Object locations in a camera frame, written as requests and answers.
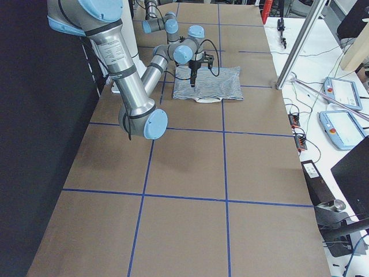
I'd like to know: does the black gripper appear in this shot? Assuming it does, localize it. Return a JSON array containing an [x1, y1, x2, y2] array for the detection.
[[189, 51, 214, 88]]

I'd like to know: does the navy white striped polo shirt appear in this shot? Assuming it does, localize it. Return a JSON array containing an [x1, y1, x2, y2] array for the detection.
[[172, 66, 244, 103]]

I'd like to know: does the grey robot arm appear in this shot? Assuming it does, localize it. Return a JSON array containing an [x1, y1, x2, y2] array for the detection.
[[47, 0, 213, 140], [142, 0, 180, 44]]

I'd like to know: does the black clamp stand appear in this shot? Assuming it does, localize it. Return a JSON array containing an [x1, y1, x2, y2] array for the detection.
[[277, 17, 287, 49]]

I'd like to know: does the orange black connector block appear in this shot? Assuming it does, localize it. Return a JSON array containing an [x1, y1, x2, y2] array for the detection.
[[288, 114, 300, 128]]

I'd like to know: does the far blue teach pendant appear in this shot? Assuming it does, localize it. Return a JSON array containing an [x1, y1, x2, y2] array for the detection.
[[323, 77, 363, 111]]

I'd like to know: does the blue teach pendant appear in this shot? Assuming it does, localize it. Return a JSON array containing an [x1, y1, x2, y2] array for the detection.
[[318, 110, 366, 151], [323, 77, 363, 111]]

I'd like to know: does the near blue teach pendant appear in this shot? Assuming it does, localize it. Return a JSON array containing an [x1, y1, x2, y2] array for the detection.
[[318, 110, 366, 151]]

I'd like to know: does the black box with label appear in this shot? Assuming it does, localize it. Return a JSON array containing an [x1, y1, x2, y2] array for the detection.
[[301, 160, 335, 206]]

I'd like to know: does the black monitor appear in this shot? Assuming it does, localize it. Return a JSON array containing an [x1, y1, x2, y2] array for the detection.
[[331, 137, 369, 219]]

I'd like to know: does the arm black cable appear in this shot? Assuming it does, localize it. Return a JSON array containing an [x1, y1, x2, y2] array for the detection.
[[200, 39, 220, 77]]

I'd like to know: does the aluminium frame post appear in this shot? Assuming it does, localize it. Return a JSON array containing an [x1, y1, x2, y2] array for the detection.
[[276, 0, 326, 90]]

